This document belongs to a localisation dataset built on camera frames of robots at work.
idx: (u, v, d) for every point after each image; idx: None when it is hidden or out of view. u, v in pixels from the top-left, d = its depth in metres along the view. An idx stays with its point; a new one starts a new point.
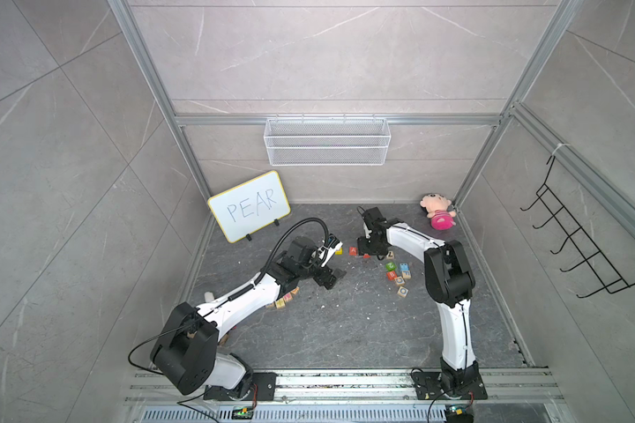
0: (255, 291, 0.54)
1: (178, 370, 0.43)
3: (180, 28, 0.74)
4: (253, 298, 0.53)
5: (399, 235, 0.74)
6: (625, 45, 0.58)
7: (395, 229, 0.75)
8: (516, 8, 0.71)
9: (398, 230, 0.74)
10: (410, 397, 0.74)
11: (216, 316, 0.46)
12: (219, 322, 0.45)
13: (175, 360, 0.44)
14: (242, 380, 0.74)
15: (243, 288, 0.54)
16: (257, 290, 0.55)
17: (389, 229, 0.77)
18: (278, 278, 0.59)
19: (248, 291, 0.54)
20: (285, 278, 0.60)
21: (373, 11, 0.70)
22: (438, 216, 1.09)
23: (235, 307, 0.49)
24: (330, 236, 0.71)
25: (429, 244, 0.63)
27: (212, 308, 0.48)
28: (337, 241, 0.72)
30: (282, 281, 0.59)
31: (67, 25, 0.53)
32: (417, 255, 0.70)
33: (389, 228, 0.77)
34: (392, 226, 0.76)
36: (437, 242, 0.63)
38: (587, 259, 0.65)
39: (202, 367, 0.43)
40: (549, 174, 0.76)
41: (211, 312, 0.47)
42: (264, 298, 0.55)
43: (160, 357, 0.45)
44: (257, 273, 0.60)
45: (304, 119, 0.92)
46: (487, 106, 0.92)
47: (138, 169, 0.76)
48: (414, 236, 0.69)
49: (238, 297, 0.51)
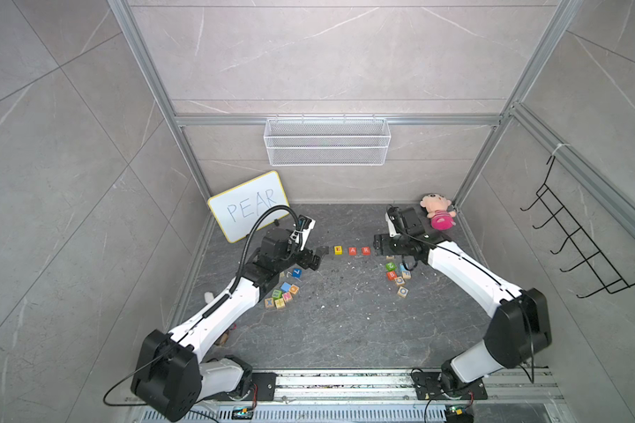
0: (233, 300, 0.52)
1: (163, 401, 0.41)
3: (179, 28, 0.74)
4: (232, 308, 0.50)
5: (448, 264, 0.57)
6: (625, 45, 0.58)
7: (442, 256, 0.58)
8: (516, 8, 0.71)
9: (447, 258, 0.57)
10: (410, 397, 0.74)
11: (192, 337, 0.44)
12: (197, 344, 0.43)
13: (158, 390, 0.42)
14: (243, 380, 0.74)
15: (220, 300, 0.51)
16: (234, 299, 0.52)
17: (434, 255, 0.60)
18: (256, 281, 0.57)
19: (225, 302, 0.51)
20: (263, 278, 0.58)
21: (373, 11, 0.70)
22: (439, 216, 1.09)
23: (212, 324, 0.47)
24: (301, 218, 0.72)
25: (501, 295, 0.47)
27: (188, 330, 0.45)
28: (308, 222, 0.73)
30: (261, 283, 0.56)
31: (67, 25, 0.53)
32: (476, 298, 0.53)
33: (433, 249, 0.59)
34: (440, 250, 0.58)
36: (510, 289, 0.48)
38: (587, 259, 0.65)
39: (189, 390, 0.42)
40: (549, 174, 0.76)
41: (185, 336, 0.44)
42: (243, 304, 0.53)
43: (140, 389, 0.43)
44: (233, 280, 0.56)
45: (304, 119, 0.92)
46: (487, 106, 0.92)
47: (139, 169, 0.76)
48: (480, 276, 0.51)
49: (213, 311, 0.49)
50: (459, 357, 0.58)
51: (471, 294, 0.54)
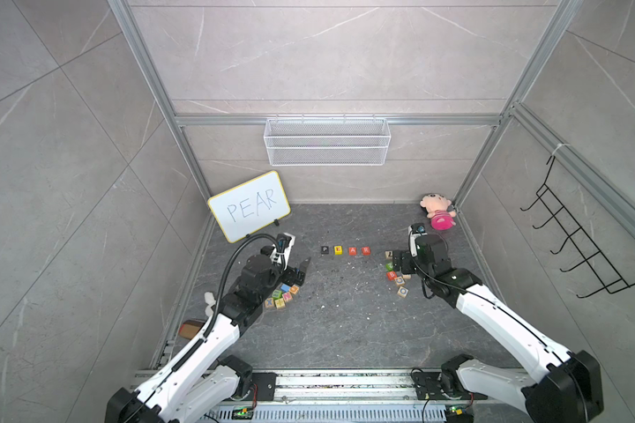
0: (208, 343, 0.49)
1: None
3: (179, 28, 0.74)
4: (206, 353, 0.48)
5: (481, 313, 0.52)
6: (625, 45, 0.58)
7: (474, 301, 0.53)
8: (516, 8, 0.71)
9: (481, 307, 0.52)
10: (410, 397, 0.74)
11: (160, 397, 0.41)
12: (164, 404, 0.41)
13: None
14: (242, 380, 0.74)
15: (193, 345, 0.49)
16: (209, 342, 0.49)
17: (465, 300, 0.55)
18: (234, 318, 0.53)
19: (198, 347, 0.48)
20: (242, 313, 0.55)
21: (373, 11, 0.70)
22: (438, 216, 1.09)
23: (183, 377, 0.44)
24: (280, 237, 0.76)
25: (549, 359, 0.42)
27: (155, 387, 0.42)
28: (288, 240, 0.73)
30: (240, 317, 0.54)
31: (67, 25, 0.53)
32: (518, 356, 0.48)
33: (464, 296, 0.55)
34: (472, 296, 0.53)
36: (558, 352, 0.43)
38: (587, 259, 0.65)
39: None
40: (549, 174, 0.76)
41: (153, 393, 0.42)
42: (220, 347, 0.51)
43: None
44: (208, 320, 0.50)
45: (304, 119, 0.92)
46: (487, 106, 0.92)
47: (139, 169, 0.76)
48: (519, 330, 0.47)
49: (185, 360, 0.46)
50: (473, 372, 0.62)
51: (510, 350, 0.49)
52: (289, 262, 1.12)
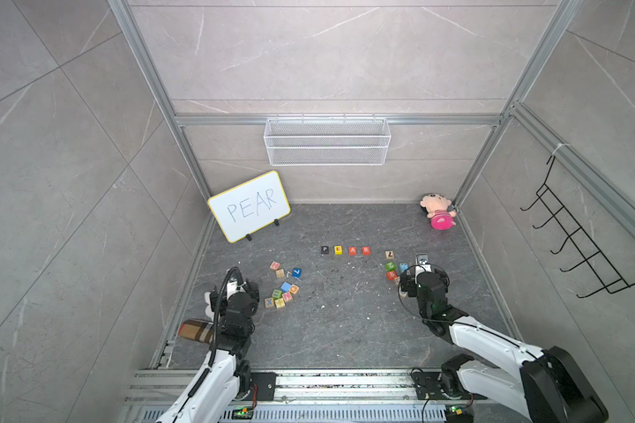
0: (213, 372, 0.54)
1: None
3: (179, 27, 0.73)
4: (214, 381, 0.53)
5: (471, 337, 0.58)
6: (626, 45, 0.58)
7: (462, 329, 0.60)
8: (516, 8, 0.71)
9: (470, 331, 0.58)
10: (410, 397, 0.74)
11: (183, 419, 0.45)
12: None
13: None
14: (243, 375, 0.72)
15: (201, 375, 0.54)
16: (213, 371, 0.55)
17: (455, 328, 0.61)
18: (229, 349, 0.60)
19: (206, 376, 0.53)
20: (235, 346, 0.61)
21: (373, 11, 0.70)
22: (439, 216, 1.09)
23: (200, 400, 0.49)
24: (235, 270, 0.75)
25: (523, 356, 0.47)
27: (175, 414, 0.46)
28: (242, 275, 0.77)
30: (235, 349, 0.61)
31: (67, 25, 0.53)
32: (500, 364, 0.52)
33: (453, 330, 0.62)
34: (459, 326, 0.61)
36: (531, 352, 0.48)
38: (587, 260, 0.66)
39: None
40: (549, 174, 0.76)
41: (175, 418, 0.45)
42: (223, 377, 0.56)
43: None
44: (210, 354, 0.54)
45: (304, 119, 0.92)
46: (487, 106, 0.92)
47: (139, 169, 0.76)
48: (497, 340, 0.53)
49: (197, 389, 0.51)
50: (475, 374, 0.61)
51: (494, 359, 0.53)
52: (289, 262, 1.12)
